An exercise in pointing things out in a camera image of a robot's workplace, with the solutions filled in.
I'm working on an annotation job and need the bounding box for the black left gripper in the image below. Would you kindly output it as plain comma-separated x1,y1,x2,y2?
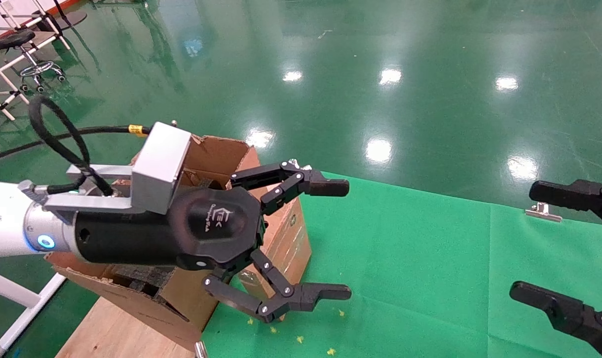
75,186,267,271

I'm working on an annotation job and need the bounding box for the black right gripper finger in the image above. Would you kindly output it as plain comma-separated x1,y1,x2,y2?
510,281,602,358
529,179,602,229

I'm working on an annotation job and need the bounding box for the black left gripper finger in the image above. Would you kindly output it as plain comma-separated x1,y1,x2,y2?
203,249,352,324
230,160,350,215

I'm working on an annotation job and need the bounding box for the open cardboard carton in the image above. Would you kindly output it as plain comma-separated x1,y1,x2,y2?
45,134,312,351

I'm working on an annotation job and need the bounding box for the black foam pad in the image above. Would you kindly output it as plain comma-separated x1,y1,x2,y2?
114,266,174,299
184,172,232,190

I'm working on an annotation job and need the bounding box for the green cloth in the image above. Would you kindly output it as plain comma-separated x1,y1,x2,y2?
201,171,602,358

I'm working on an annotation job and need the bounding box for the black round base stand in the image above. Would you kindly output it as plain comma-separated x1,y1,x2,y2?
47,0,87,30

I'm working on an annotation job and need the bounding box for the black swivel stool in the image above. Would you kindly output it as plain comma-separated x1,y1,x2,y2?
0,29,67,94

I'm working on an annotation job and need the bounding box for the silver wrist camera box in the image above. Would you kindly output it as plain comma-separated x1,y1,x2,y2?
43,122,192,215

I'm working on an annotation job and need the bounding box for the black cable with yellow tag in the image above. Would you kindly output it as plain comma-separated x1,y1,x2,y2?
0,95,152,197

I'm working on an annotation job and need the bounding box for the white table leg frame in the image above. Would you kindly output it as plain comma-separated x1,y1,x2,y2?
0,266,68,358

